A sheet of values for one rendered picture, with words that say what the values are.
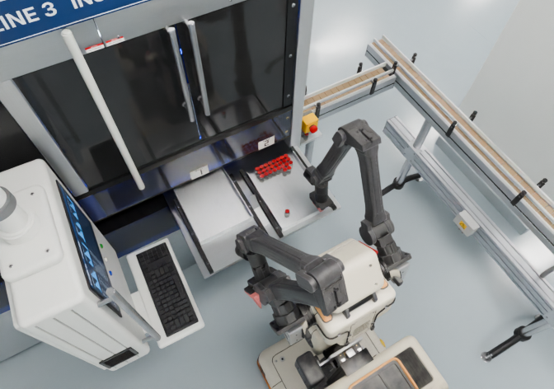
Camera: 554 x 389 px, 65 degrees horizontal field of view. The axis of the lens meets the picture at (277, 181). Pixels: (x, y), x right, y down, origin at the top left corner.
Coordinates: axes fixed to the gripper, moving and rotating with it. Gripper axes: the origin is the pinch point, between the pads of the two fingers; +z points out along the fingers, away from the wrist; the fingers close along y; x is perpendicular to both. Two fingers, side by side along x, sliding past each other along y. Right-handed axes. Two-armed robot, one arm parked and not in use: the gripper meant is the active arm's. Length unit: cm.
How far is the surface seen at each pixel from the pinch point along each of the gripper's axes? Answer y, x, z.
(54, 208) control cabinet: 2, 90, -65
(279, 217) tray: 7.9, 17.3, 1.7
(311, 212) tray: 3.1, 3.4, 2.7
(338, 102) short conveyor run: 48, -42, -10
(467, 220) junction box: -23, -80, 42
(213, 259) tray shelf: 4, 52, 2
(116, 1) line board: 20, 51, -107
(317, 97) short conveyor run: 56, -34, -11
